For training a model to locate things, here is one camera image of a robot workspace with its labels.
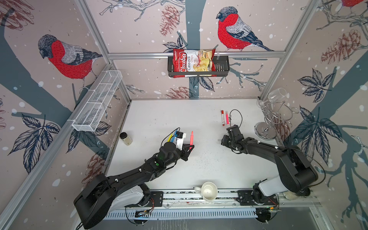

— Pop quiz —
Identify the chrome glass holder stand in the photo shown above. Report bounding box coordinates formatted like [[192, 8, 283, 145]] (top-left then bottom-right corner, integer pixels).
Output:
[[255, 100, 299, 141]]

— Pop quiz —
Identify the white ceramic cup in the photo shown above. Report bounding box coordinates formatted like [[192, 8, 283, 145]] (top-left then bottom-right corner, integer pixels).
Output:
[[194, 182, 218, 202]]

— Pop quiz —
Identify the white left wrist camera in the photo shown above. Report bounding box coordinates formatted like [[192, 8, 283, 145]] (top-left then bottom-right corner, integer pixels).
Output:
[[174, 131, 186, 150]]

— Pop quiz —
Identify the small glass spice jar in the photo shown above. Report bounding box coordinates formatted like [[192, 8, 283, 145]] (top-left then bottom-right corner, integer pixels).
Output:
[[119, 132, 132, 146]]

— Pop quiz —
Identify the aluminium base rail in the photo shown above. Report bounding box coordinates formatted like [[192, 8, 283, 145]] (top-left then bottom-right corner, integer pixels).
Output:
[[88, 186, 320, 226]]

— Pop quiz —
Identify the red cassava chips bag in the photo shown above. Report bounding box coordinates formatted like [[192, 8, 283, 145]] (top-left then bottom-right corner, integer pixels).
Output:
[[172, 49, 216, 78]]

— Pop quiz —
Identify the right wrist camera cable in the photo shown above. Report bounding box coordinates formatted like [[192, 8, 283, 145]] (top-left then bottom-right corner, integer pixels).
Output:
[[229, 109, 243, 130]]

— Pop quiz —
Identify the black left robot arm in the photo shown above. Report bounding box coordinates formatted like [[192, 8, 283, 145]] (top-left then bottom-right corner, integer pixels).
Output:
[[73, 142, 195, 230]]

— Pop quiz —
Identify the pink highlighter pen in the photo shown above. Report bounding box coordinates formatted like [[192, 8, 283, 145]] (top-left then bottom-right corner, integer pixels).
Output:
[[190, 131, 194, 145]]

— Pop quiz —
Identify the black wire wall basket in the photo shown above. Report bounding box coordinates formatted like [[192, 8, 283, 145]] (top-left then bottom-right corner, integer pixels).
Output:
[[168, 56, 230, 78]]

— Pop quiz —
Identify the white mesh wall shelf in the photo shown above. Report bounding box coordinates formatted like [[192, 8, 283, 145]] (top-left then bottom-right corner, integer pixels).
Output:
[[72, 70, 122, 132]]

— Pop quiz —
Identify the red highlighter pen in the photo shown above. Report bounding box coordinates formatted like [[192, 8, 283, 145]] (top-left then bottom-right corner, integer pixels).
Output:
[[225, 111, 230, 126]]

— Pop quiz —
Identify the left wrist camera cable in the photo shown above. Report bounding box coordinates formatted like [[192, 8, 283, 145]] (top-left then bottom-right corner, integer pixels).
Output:
[[160, 127, 181, 147]]

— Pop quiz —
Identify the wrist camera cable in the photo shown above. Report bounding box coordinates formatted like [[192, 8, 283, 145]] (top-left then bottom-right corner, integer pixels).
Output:
[[160, 127, 181, 147], [229, 109, 243, 130]]

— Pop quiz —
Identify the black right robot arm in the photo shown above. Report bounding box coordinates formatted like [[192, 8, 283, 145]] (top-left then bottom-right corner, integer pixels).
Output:
[[221, 125, 318, 198]]

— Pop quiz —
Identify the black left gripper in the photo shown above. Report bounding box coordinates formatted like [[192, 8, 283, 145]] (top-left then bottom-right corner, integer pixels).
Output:
[[164, 143, 195, 168]]

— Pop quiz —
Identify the white marker pen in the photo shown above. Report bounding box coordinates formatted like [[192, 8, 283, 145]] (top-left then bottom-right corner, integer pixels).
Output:
[[221, 110, 226, 126]]

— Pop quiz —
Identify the clear wine glass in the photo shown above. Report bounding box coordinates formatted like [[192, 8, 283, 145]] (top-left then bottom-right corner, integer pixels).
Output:
[[256, 88, 287, 108]]

